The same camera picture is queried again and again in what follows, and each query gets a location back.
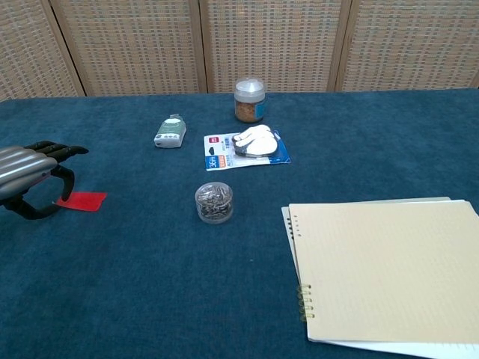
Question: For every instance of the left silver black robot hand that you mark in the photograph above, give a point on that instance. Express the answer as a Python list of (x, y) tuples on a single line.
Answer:
[(22, 168)]

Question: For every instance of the correction tape blister pack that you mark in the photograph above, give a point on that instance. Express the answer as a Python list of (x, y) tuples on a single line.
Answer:
[(221, 155)]

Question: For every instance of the woven bamboo folding screen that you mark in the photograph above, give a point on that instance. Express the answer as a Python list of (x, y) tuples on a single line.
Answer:
[(131, 45)]

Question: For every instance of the clear-lidded jar with brown contents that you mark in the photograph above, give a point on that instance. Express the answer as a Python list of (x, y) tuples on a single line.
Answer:
[(249, 108)]

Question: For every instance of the cream spiral notebook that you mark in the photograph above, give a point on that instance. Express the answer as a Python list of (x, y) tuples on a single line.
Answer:
[(385, 269)]

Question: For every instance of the small green white package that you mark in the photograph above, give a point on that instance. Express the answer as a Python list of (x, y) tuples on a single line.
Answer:
[(169, 132)]

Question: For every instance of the blue table cloth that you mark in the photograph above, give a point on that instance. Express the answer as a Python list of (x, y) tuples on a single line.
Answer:
[(112, 284)]

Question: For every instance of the clear paper clip jar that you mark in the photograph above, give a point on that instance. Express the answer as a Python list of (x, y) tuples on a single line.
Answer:
[(213, 203)]

